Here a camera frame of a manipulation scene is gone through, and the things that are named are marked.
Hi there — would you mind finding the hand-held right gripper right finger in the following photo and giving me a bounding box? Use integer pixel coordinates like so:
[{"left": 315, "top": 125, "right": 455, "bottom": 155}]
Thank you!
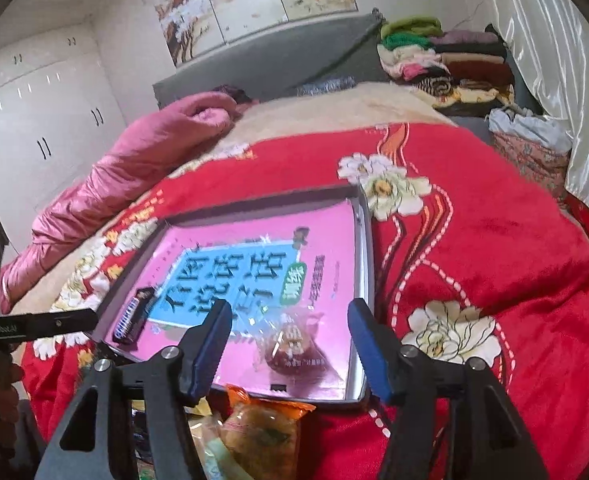
[{"left": 347, "top": 298, "right": 540, "bottom": 480}]

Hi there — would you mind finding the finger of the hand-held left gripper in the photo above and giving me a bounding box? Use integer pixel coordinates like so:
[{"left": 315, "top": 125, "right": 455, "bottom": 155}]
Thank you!
[{"left": 0, "top": 308, "right": 98, "bottom": 344}]

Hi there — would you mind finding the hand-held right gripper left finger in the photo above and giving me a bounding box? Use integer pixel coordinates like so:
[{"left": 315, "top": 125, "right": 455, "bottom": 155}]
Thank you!
[{"left": 34, "top": 299, "right": 235, "bottom": 480}]

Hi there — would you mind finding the round brown snack clear packet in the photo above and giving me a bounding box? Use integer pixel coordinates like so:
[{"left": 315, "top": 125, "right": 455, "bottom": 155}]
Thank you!
[{"left": 254, "top": 307, "right": 335, "bottom": 386}]

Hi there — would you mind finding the dark chocolate bar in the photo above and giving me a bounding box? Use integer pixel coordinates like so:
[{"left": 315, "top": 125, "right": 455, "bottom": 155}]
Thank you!
[{"left": 112, "top": 286, "right": 156, "bottom": 345}]

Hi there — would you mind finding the orange snack packet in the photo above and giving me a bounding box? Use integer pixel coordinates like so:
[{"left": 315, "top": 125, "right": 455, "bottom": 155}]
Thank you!
[{"left": 219, "top": 384, "right": 315, "bottom": 480}]

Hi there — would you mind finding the pale green snack packet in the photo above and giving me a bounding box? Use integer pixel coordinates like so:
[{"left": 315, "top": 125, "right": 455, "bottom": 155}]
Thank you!
[{"left": 189, "top": 397, "right": 240, "bottom": 480}]

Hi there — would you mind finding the shallow grey tray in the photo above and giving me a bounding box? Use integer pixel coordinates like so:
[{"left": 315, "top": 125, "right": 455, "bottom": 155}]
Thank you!
[{"left": 87, "top": 185, "right": 375, "bottom": 413}]

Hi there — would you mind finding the person's left hand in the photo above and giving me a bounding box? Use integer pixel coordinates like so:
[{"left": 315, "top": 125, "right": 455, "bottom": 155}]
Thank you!
[{"left": 0, "top": 352, "right": 26, "bottom": 413}]

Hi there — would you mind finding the pink picture book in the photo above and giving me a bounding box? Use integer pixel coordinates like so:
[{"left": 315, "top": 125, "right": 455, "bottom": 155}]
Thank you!
[{"left": 124, "top": 199, "right": 360, "bottom": 403}]

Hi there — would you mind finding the red floral blanket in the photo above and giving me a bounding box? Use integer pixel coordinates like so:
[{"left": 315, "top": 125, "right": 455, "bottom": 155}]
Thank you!
[{"left": 22, "top": 122, "right": 589, "bottom": 480}]

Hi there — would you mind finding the pink quilt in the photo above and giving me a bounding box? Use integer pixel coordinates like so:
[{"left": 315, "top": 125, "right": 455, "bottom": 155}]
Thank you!
[{"left": 0, "top": 92, "right": 240, "bottom": 313}]

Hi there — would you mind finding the white wardrobe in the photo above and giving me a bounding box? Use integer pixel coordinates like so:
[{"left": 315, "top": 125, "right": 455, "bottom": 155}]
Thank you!
[{"left": 0, "top": 25, "right": 128, "bottom": 211}]

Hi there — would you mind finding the pink floral fabric bag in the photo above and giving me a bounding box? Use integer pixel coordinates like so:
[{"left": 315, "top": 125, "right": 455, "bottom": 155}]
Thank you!
[{"left": 491, "top": 132, "right": 571, "bottom": 202}]

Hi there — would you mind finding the dark purple cloth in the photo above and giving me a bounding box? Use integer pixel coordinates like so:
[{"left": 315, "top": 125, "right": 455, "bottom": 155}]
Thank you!
[{"left": 213, "top": 85, "right": 251, "bottom": 107}]

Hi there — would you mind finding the blue patterned pillow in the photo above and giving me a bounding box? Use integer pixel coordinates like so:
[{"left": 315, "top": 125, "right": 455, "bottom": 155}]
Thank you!
[{"left": 297, "top": 78, "right": 360, "bottom": 97}]

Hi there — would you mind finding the white blue cloth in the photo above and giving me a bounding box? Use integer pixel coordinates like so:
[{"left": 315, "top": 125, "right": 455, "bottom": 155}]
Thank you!
[{"left": 489, "top": 106, "right": 573, "bottom": 155}]

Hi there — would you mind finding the grey headboard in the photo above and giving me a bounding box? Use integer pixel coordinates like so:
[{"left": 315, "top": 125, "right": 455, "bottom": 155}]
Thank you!
[{"left": 153, "top": 10, "right": 390, "bottom": 111}]

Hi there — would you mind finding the stack of folded clothes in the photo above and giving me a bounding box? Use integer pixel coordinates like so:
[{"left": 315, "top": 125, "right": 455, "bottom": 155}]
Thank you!
[{"left": 377, "top": 16, "right": 517, "bottom": 116}]

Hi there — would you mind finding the white satin curtain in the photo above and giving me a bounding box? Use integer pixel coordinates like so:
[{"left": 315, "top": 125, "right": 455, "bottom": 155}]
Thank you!
[{"left": 479, "top": 0, "right": 589, "bottom": 221}]

